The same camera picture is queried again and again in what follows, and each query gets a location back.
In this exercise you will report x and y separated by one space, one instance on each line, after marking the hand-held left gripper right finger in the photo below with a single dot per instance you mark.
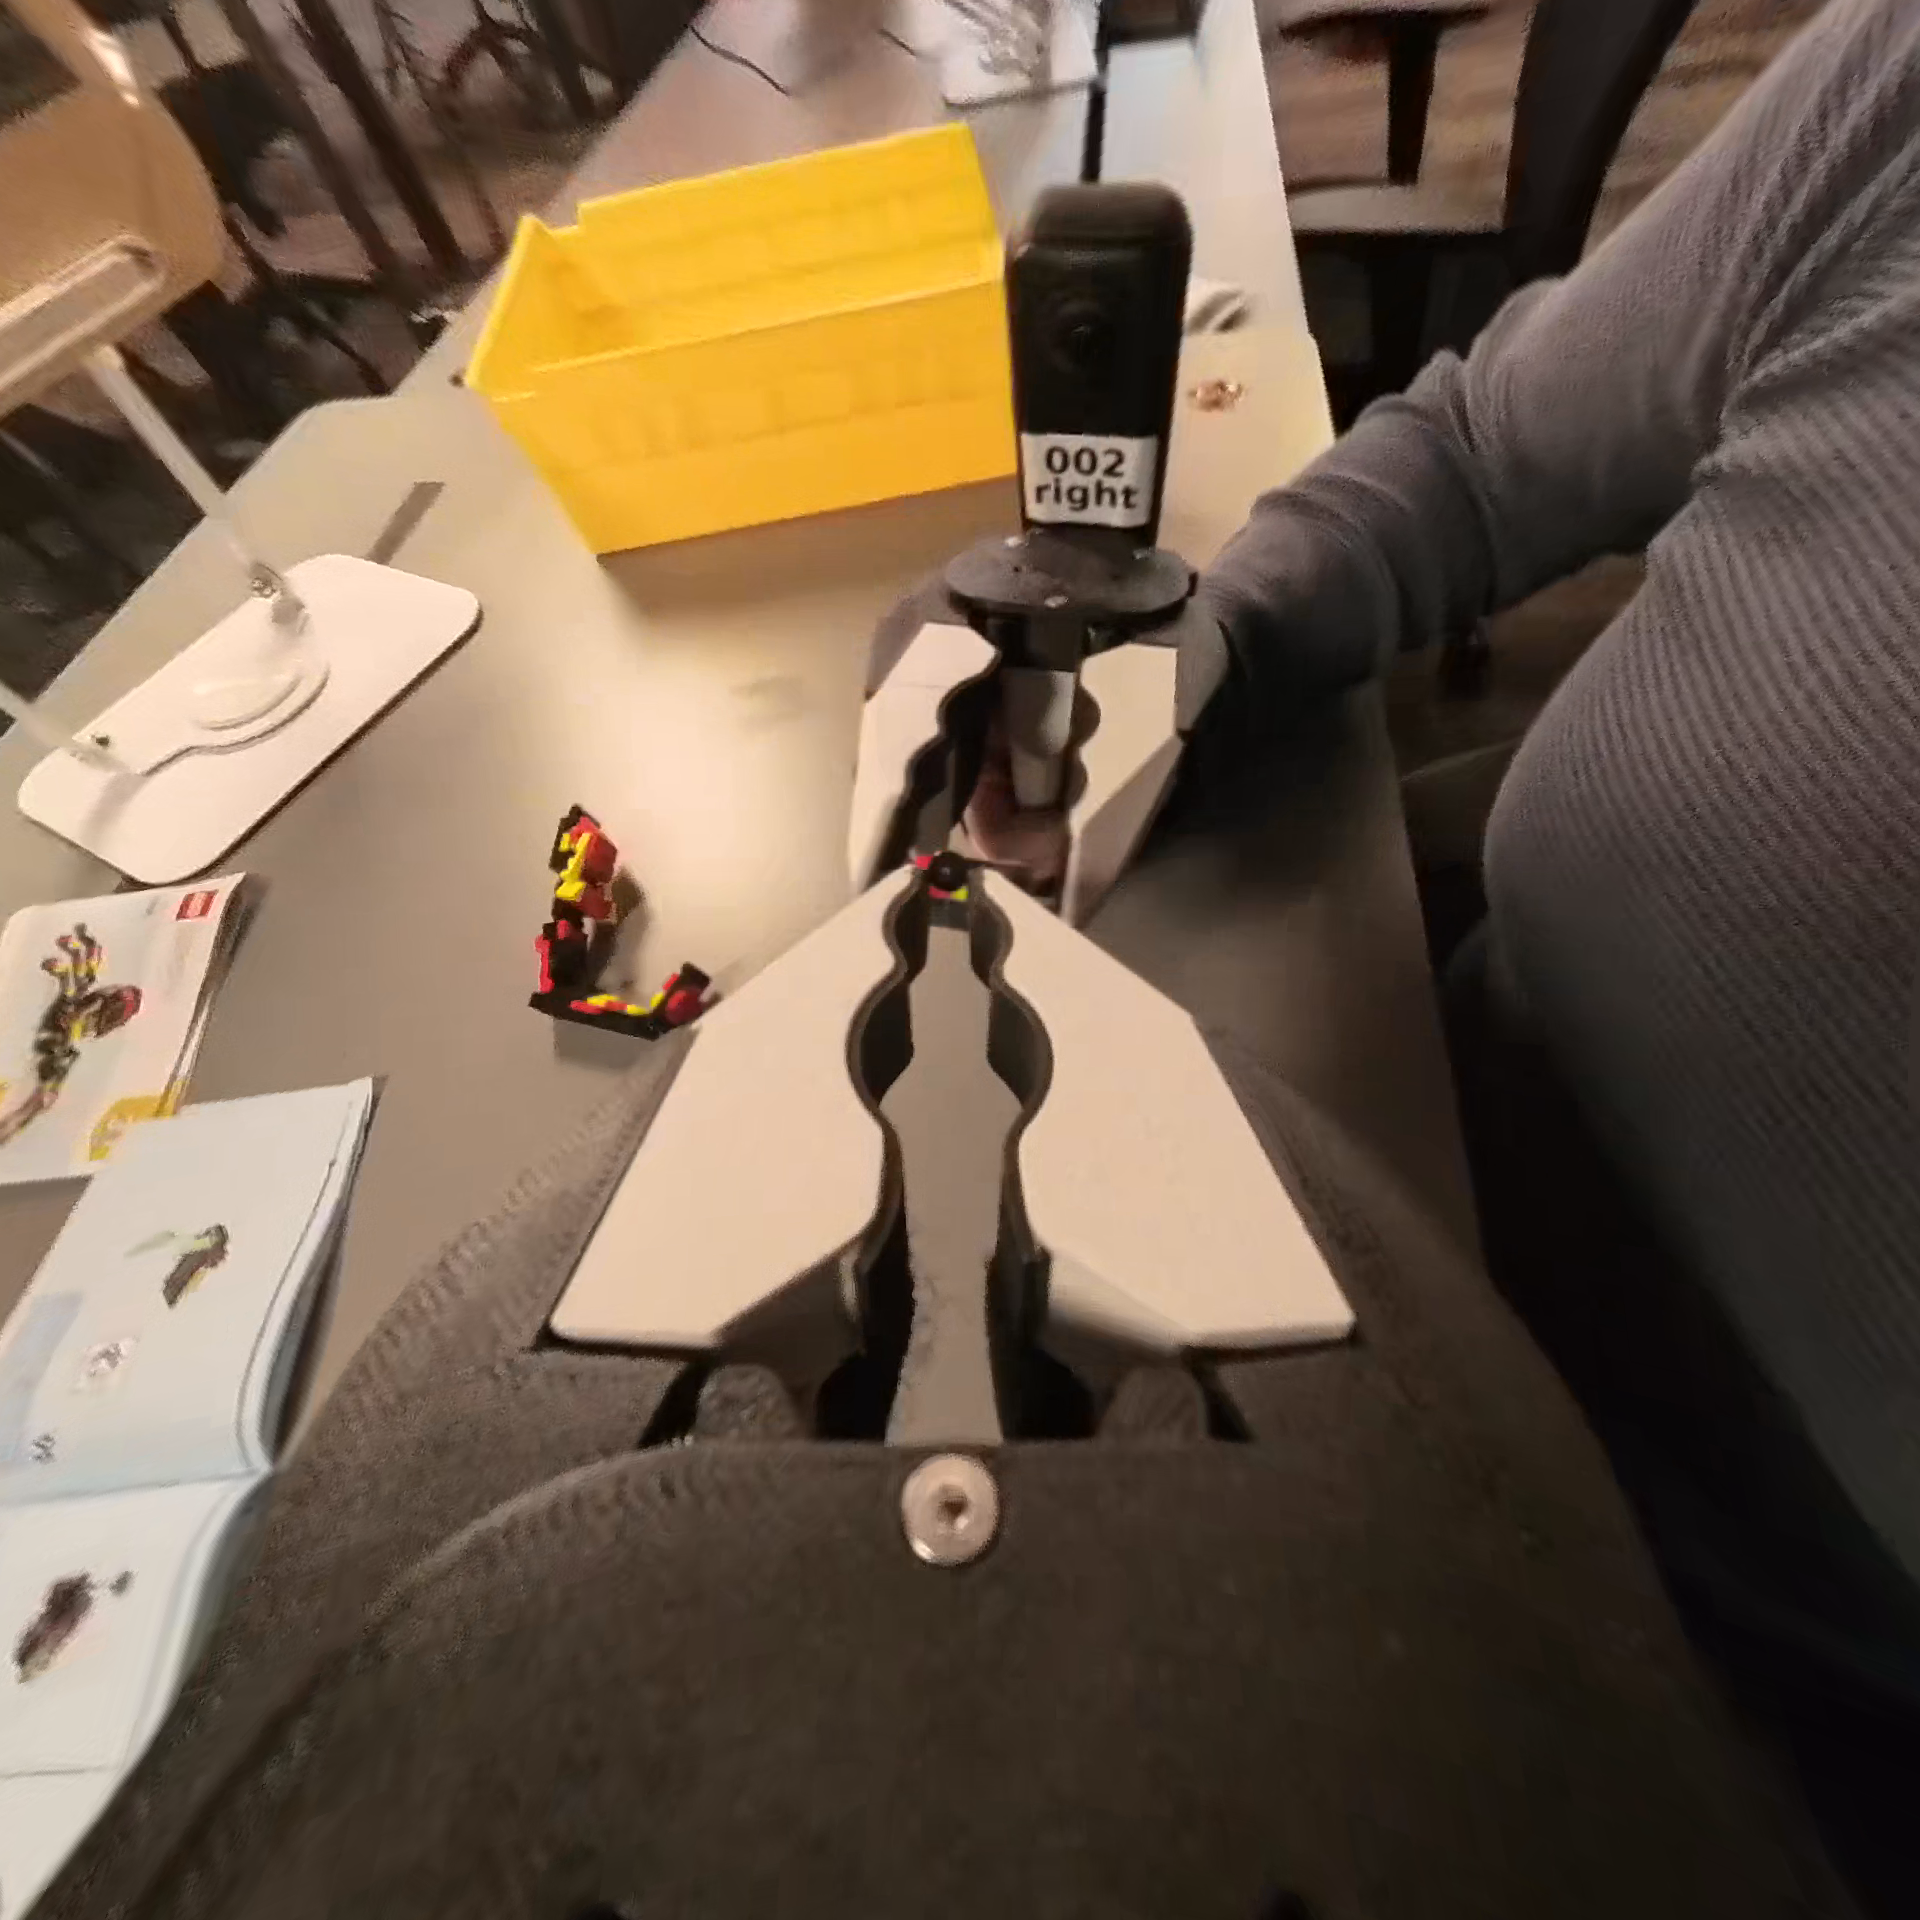
1171 1185

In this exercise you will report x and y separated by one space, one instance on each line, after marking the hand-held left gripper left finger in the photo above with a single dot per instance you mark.
720 1185

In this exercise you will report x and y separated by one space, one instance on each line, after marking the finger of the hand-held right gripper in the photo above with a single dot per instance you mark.
1125 797
892 751

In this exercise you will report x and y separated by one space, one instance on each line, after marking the small black red yellow brick piece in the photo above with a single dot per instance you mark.
945 875

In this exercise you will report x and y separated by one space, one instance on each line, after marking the yellow plastic bin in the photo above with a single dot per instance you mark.
751 377

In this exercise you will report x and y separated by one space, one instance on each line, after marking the person's right hand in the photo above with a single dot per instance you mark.
1019 844

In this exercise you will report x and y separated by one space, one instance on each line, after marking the red black yellow brick model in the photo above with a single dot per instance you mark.
593 932

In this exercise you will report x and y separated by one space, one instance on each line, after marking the person's grey sweater torso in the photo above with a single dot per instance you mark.
1724 1126

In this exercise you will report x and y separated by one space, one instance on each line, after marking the open pale blue instruction booklet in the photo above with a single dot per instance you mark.
182 1349

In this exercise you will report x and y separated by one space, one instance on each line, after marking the white lamp base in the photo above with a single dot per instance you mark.
300 676

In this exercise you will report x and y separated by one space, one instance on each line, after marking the dragon cover instruction booklet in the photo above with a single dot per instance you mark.
105 1004

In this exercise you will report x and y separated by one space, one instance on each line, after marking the thin metal lamp rod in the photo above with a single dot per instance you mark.
196 482

